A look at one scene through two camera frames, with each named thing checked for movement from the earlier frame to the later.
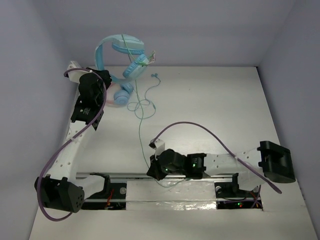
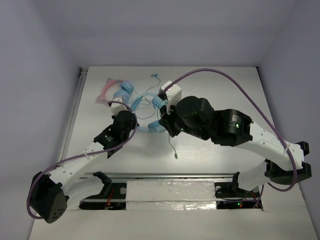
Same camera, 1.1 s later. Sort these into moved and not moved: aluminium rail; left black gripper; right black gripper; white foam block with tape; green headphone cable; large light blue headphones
Moved: left black gripper; right black gripper; large light blue headphones; green headphone cable
Not moved: aluminium rail; white foam block with tape
